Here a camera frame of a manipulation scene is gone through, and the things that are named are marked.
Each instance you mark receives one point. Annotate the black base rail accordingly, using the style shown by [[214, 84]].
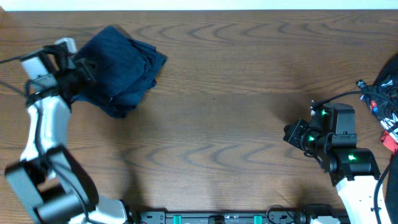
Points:
[[273, 216]]

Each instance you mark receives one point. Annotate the black graphic t-shirt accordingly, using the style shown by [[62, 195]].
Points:
[[382, 96]]

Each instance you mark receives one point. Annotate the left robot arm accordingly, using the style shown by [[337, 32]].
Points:
[[52, 186]]

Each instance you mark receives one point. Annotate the navy blue shorts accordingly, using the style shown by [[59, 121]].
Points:
[[118, 59]]

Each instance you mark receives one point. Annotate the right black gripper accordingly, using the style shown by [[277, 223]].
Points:
[[293, 137]]

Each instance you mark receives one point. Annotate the dark garment at edge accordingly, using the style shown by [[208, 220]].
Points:
[[391, 197]]

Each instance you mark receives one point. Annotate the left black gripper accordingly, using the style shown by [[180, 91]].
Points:
[[85, 68]]

